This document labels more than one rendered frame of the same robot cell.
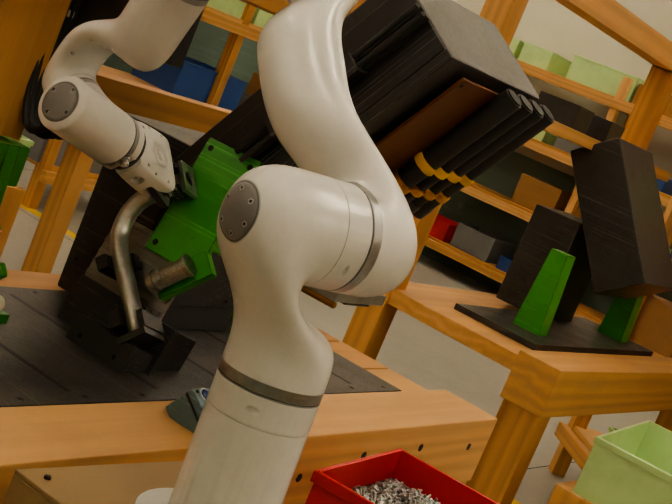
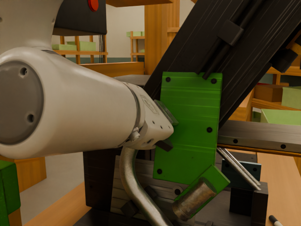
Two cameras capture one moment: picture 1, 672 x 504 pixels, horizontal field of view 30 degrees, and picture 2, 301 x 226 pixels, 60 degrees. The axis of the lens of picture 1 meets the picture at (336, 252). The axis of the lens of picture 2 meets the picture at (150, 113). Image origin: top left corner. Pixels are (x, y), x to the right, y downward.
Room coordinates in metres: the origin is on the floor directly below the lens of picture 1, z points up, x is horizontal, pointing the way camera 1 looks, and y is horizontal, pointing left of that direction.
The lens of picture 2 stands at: (1.54, 0.37, 1.30)
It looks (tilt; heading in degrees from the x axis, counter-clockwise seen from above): 12 degrees down; 351
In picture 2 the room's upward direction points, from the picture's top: straight up
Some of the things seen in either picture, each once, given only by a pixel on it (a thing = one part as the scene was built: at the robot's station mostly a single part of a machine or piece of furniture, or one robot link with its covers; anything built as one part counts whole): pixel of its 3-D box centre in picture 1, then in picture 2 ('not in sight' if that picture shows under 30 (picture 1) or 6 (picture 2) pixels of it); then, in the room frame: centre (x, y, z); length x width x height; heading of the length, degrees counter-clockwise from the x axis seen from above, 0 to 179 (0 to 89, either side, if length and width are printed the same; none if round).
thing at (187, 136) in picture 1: (176, 226); (137, 135); (2.29, 0.29, 1.07); 0.30 x 0.18 x 0.34; 150
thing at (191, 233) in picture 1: (215, 208); (190, 123); (2.03, 0.21, 1.17); 0.13 x 0.12 x 0.20; 150
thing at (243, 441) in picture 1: (241, 460); not in sight; (1.34, 0.01, 1.02); 0.19 x 0.19 x 0.18
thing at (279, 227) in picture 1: (283, 278); not in sight; (1.33, 0.04, 1.24); 0.19 x 0.12 x 0.24; 130
